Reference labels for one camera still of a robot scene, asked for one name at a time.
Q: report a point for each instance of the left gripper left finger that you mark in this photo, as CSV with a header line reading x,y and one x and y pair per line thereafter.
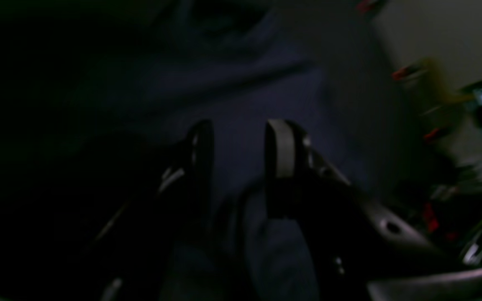
x,y
169,198

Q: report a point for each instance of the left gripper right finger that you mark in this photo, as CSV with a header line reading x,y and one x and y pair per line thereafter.
x,y
334,216

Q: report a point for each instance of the dark grey t-shirt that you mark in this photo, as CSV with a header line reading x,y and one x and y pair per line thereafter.
x,y
136,91

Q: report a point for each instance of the black table cloth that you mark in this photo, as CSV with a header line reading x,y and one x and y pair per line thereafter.
x,y
373,108

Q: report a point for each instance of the red black clamp right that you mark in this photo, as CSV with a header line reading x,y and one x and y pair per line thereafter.
x,y
406,72

